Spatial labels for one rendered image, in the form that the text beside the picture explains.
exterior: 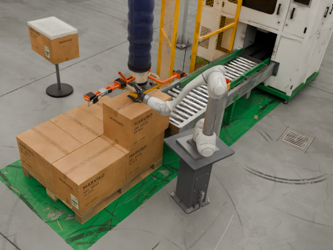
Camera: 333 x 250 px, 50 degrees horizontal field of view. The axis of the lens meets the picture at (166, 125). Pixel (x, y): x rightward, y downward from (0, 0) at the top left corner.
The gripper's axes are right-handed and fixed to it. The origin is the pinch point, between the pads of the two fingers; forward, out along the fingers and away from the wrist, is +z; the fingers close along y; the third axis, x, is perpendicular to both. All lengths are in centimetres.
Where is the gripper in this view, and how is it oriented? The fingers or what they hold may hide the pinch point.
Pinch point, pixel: (129, 90)
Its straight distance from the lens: 328.9
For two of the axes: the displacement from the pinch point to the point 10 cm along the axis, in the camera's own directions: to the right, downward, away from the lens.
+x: 6.4, -4.1, 6.5
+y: -0.7, 8.1, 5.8
